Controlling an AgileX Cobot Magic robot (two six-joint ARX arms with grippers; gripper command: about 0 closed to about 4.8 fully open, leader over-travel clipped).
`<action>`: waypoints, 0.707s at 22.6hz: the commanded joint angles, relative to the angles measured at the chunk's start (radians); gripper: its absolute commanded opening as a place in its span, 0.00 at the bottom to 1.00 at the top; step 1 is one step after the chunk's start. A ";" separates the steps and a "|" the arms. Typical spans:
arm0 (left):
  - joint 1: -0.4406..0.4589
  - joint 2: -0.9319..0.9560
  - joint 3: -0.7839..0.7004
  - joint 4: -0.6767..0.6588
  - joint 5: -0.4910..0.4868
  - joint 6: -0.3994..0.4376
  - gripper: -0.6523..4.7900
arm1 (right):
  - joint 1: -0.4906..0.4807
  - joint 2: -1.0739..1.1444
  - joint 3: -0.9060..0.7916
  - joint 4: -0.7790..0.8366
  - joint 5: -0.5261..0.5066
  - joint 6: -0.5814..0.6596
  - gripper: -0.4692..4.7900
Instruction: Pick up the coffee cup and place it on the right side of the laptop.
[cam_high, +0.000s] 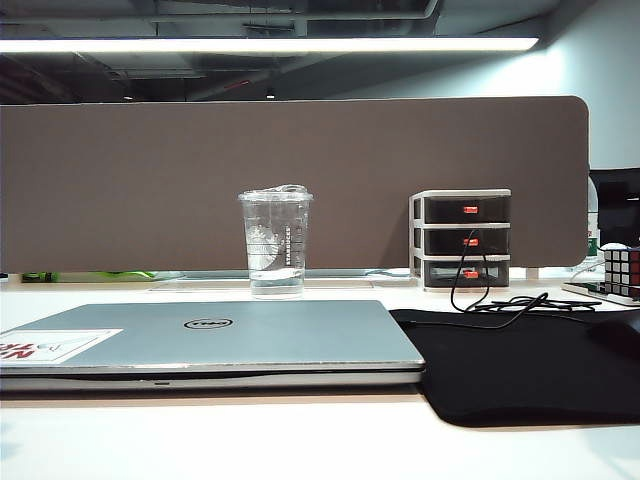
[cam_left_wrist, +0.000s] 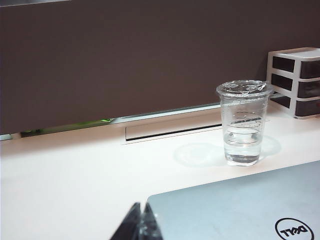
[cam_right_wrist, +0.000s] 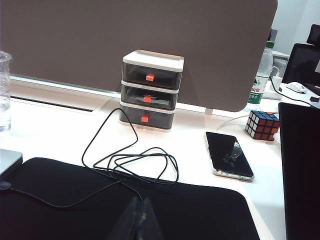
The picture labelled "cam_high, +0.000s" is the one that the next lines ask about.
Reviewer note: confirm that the clear plastic Starbucks cup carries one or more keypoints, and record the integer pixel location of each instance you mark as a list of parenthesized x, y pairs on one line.
[(275, 240)]

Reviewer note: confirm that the silver Dell laptop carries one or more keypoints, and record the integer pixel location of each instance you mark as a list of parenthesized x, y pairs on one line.
[(280, 335)]

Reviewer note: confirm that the white three-drawer desk organizer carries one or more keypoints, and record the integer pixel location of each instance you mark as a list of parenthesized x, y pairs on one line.
[(417, 240)]

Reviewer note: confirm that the brown desk divider panel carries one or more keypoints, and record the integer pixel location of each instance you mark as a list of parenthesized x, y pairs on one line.
[(150, 175)]

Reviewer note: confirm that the bright green object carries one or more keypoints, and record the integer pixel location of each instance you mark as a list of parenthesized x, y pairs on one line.
[(125, 275)]

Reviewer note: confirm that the white divider foot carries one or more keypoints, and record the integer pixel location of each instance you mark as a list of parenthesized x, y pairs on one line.
[(532, 273)]

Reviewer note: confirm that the black mouse pad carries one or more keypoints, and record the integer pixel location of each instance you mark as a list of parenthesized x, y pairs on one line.
[(510, 375)]

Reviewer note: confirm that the white flat device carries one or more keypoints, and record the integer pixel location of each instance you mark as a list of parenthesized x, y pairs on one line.
[(585, 288)]

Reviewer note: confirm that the clear bottle with green label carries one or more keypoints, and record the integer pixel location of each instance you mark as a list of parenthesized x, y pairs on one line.
[(593, 220)]

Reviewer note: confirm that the dark green object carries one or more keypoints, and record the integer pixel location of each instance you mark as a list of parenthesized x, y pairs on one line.
[(37, 276)]

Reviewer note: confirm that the white round object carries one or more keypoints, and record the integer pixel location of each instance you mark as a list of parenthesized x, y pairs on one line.
[(613, 246)]

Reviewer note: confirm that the black monitor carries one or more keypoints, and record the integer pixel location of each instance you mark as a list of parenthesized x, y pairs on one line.
[(617, 210)]

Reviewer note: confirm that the Rubik's cube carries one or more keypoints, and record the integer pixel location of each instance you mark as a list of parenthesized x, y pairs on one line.
[(620, 272)]

